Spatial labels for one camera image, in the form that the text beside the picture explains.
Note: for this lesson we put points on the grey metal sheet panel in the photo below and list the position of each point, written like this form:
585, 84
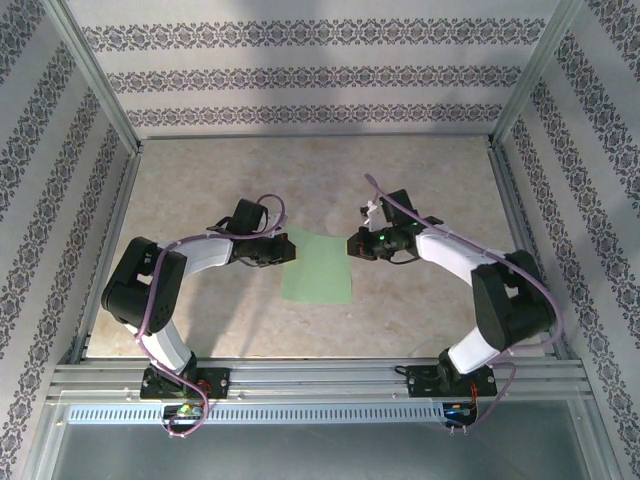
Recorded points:
320, 455

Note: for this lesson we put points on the aluminium mounting rail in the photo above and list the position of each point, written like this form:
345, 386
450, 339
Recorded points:
320, 380

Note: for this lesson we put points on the aluminium back rail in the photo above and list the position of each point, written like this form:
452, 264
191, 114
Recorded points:
315, 136

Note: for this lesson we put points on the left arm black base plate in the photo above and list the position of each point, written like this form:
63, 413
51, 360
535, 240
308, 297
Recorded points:
220, 382

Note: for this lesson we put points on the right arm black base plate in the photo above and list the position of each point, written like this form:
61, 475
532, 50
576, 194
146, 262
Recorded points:
420, 382

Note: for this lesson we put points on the aluminium frame post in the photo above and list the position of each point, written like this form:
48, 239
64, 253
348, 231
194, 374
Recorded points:
95, 75
540, 65

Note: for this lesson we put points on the green paper sheet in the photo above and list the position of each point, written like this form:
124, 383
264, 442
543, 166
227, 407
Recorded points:
320, 270

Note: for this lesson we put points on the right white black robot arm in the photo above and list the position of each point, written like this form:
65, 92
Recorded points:
450, 255

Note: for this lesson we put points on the aluminium side rail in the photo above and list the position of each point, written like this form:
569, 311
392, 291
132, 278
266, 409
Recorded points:
525, 250
107, 250

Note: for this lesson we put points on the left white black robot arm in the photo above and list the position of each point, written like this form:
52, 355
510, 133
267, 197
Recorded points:
200, 255

